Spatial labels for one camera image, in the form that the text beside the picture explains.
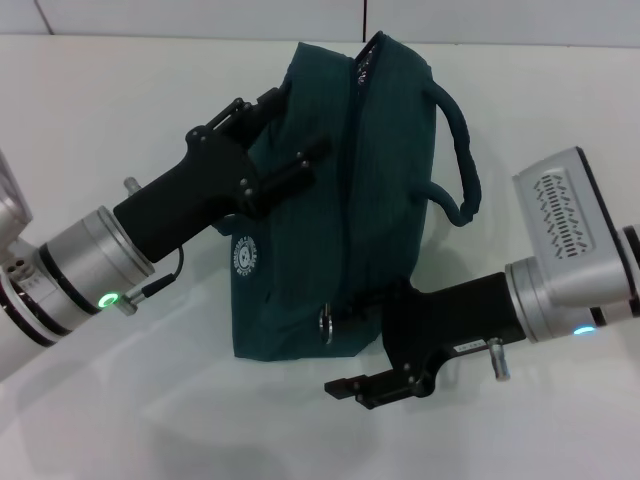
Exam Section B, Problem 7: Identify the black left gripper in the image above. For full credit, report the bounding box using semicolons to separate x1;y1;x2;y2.
112;86;335;265

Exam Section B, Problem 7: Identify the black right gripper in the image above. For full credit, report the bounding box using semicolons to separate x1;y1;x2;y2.
322;271;528;412

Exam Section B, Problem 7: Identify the dark teal fabric bag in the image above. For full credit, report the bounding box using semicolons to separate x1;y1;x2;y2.
212;30;484;361

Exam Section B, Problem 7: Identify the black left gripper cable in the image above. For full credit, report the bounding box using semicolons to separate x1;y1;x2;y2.
117;247;186;317

